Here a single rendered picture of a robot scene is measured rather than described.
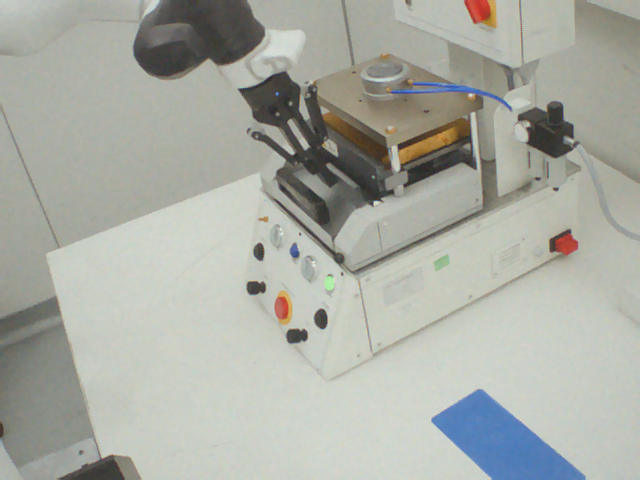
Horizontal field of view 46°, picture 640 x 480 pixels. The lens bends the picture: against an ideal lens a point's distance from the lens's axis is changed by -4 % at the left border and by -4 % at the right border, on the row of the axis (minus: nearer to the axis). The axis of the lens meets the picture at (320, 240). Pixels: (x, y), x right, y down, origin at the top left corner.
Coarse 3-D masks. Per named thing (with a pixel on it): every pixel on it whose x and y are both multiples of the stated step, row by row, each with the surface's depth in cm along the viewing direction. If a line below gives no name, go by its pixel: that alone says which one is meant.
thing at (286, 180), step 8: (280, 168) 131; (280, 176) 130; (288, 176) 129; (280, 184) 132; (288, 184) 128; (296, 184) 126; (304, 184) 126; (296, 192) 126; (304, 192) 124; (312, 192) 123; (304, 200) 124; (312, 200) 121; (320, 200) 121; (312, 208) 122; (320, 208) 121; (320, 216) 121; (328, 216) 122; (320, 224) 122
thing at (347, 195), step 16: (304, 176) 136; (336, 176) 127; (272, 192) 137; (288, 192) 132; (320, 192) 130; (336, 192) 130; (352, 192) 123; (368, 192) 128; (288, 208) 133; (304, 208) 127; (336, 208) 126; (352, 208) 125; (304, 224) 129; (336, 224) 122
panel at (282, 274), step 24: (264, 216) 140; (264, 240) 142; (288, 240) 134; (312, 240) 127; (264, 264) 142; (288, 264) 134; (336, 264) 121; (288, 288) 134; (312, 288) 127; (336, 288) 121; (288, 312) 134; (312, 312) 128; (336, 312) 122; (312, 336) 128; (312, 360) 128
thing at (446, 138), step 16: (336, 128) 129; (352, 128) 128; (448, 128) 123; (464, 128) 124; (368, 144) 123; (400, 144) 121; (416, 144) 121; (432, 144) 122; (448, 144) 122; (464, 144) 125; (384, 160) 119; (400, 160) 120; (416, 160) 122
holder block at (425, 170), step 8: (464, 152) 128; (456, 160) 127; (464, 160) 127; (344, 168) 134; (424, 168) 126; (432, 168) 126; (440, 168) 126; (448, 168) 126; (352, 176) 132; (416, 176) 125; (424, 176) 125; (368, 184) 128; (408, 184) 124; (376, 192) 126; (384, 192) 123; (392, 192) 123
